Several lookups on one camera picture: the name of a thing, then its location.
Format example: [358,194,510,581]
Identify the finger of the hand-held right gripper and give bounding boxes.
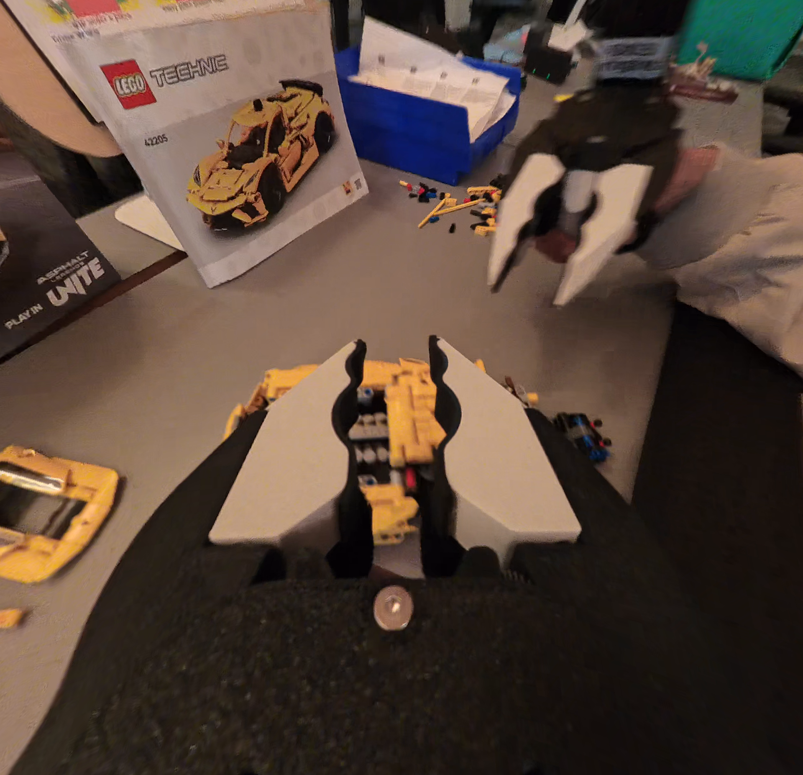
[486,152,567,294]
[552,163,655,308]

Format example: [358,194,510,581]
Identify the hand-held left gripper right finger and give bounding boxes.
[419,334,582,579]

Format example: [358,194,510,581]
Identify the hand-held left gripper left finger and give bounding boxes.
[207,339,376,579]

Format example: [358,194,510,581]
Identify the pile of toy bricks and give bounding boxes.
[465,182,504,240]

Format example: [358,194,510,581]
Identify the yellow toy car model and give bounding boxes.
[222,357,614,547]

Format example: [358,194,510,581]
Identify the person's right forearm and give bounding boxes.
[640,144,803,377]

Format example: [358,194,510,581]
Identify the grey desk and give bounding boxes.
[0,78,766,763]

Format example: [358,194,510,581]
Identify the person's right hand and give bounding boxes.
[652,146,721,218]

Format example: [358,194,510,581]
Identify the black device green light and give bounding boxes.
[522,29,577,87]

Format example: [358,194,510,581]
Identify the blue plastic bin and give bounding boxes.
[334,46,523,187]

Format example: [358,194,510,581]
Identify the white paper bag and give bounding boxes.
[349,17,519,143]

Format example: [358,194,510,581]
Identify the teal partition panel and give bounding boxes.
[676,0,803,84]

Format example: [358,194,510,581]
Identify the yellow toy car hood section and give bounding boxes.
[0,444,121,585]

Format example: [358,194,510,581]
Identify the black perforated panel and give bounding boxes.
[629,301,803,775]

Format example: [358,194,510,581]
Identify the toy car instruction booklet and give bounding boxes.
[59,6,371,289]

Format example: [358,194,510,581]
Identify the toy car cardboard box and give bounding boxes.
[0,154,124,362]

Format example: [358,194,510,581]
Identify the white flat base plate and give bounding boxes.
[114,194,189,253]

